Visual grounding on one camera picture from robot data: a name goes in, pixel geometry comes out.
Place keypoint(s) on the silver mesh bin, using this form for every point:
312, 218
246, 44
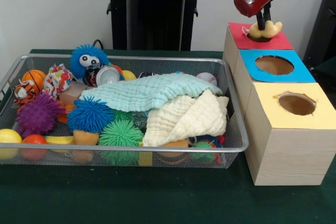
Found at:
168, 162

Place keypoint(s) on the red orange ball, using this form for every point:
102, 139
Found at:
34, 140

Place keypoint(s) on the purple spiky ball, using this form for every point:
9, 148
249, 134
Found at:
39, 116

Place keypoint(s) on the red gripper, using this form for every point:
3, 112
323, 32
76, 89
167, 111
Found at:
249, 7

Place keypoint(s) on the green cloth covered side table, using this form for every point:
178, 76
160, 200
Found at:
325, 72

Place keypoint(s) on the dark green table cloth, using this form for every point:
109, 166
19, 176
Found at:
131, 197

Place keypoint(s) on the white baseball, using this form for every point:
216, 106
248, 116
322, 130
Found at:
208, 78

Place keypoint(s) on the mint green cloth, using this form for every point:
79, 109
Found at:
147, 93

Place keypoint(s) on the crushed soda can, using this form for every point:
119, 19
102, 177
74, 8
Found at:
106, 75

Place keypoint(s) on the cream cloth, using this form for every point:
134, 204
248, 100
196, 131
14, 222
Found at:
189, 119

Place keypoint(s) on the yellow smooth ball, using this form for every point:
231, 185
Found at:
9, 137

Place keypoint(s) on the blue spiky ball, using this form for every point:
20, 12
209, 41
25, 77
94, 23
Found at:
90, 115

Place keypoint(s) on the wooden box with three holes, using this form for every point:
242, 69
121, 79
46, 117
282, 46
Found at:
288, 155

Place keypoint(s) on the green spiky ball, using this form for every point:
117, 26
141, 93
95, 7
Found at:
120, 134

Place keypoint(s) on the orange tiger plush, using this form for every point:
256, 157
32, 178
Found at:
23, 93

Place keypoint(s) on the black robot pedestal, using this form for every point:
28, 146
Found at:
152, 24

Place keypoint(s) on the blue fuzzy ball with eyes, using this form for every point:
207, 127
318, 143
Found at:
77, 58

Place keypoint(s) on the orange basketball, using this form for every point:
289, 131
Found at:
35, 77

